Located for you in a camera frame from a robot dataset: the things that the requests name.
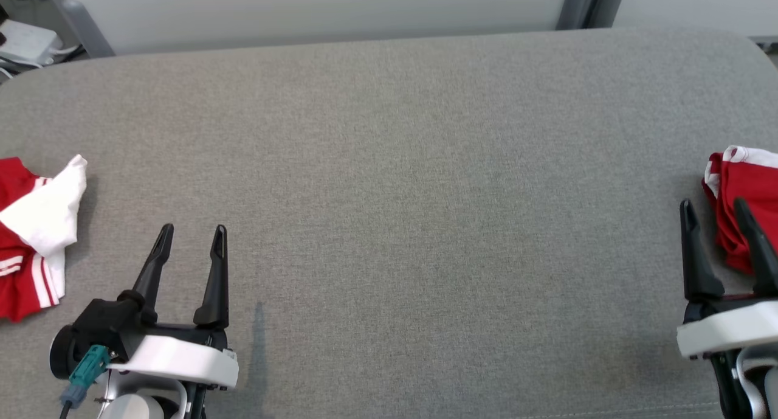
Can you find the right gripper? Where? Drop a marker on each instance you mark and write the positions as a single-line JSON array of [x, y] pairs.
[[729, 331]]

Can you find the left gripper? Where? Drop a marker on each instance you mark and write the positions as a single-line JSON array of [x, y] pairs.
[[182, 358]]

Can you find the plain red shirt white trim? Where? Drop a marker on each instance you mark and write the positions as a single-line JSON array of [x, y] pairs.
[[753, 182]]

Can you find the red jersey white sleeves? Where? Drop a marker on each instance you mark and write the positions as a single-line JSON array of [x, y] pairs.
[[36, 224]]

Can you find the grey fabric sofa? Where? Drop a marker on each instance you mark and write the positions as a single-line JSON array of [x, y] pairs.
[[395, 224]]

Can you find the white power strip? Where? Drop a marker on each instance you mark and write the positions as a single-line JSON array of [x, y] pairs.
[[24, 42]]

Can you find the light grey metal post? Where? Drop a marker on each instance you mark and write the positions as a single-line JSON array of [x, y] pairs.
[[79, 24]]

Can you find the dark grey post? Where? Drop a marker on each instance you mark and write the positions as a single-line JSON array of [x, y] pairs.
[[608, 2], [574, 5]]

